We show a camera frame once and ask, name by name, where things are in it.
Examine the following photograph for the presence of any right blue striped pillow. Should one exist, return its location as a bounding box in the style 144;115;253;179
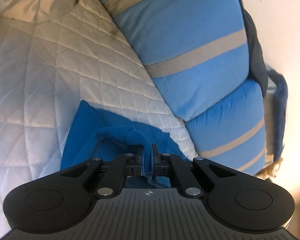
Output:
185;80;266;175

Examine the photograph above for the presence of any blue folded garment on bag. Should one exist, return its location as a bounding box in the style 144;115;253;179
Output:
268;69;288;162

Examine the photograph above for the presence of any blue striped pillow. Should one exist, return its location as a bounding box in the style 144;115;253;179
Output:
185;80;266;175
100;0;249;121

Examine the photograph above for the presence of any blue fleece sweater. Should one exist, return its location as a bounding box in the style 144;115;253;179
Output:
61;100;187;189

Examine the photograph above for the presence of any teddy bear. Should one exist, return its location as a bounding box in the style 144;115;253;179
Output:
255;157;283;181

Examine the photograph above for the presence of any dark navy garment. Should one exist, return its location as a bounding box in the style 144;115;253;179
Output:
238;0;268;97

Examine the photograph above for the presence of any left blue striped pillow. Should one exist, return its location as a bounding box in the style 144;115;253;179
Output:
100;0;249;121

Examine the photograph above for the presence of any white quilted bed cover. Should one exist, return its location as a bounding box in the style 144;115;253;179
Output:
0;0;197;238

